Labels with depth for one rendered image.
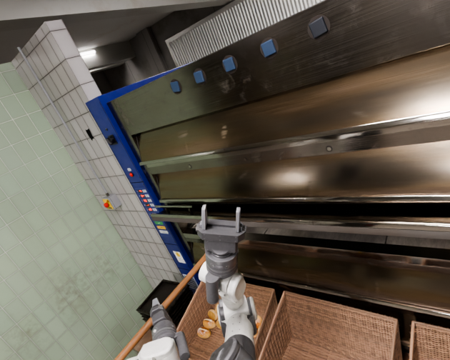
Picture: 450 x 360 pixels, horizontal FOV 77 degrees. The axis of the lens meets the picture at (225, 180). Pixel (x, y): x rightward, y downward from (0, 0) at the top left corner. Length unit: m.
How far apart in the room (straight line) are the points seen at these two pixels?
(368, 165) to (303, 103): 0.31
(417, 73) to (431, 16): 0.14
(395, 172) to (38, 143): 2.24
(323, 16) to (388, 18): 0.17
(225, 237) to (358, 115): 0.57
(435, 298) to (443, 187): 0.50
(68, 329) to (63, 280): 0.38
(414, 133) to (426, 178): 0.15
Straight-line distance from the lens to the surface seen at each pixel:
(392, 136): 1.03
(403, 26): 0.95
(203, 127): 1.34
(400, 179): 1.09
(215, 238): 0.72
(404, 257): 1.30
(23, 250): 2.46
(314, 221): 1.10
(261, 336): 1.69
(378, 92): 0.99
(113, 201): 2.27
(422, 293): 1.42
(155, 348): 1.09
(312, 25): 0.98
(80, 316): 2.71
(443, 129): 1.02
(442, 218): 1.09
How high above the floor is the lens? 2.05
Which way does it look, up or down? 21 degrees down
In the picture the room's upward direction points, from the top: 23 degrees counter-clockwise
